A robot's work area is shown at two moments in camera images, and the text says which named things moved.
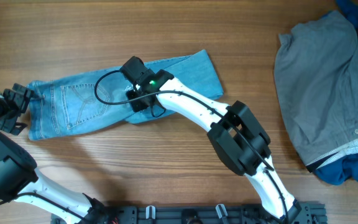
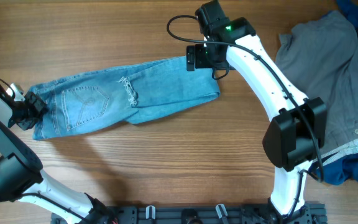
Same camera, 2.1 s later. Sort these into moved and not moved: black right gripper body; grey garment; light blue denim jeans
Moved: black right gripper body
Not moved: grey garment; light blue denim jeans
